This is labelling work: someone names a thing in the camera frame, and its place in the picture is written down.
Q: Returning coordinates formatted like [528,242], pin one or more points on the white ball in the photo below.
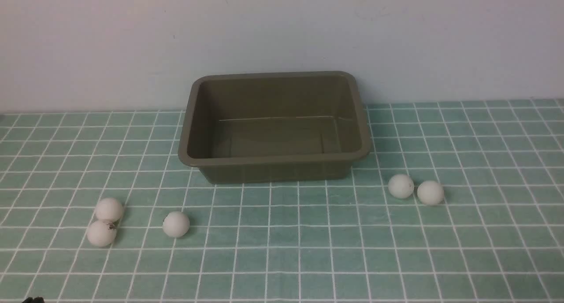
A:
[109,209]
[430,193]
[401,186]
[176,224]

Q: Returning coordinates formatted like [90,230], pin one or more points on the white ball marked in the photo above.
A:
[101,233]

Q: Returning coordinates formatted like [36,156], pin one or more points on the olive green plastic bin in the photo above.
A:
[274,127]

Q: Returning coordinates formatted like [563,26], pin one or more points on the green checkered table mat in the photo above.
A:
[496,238]

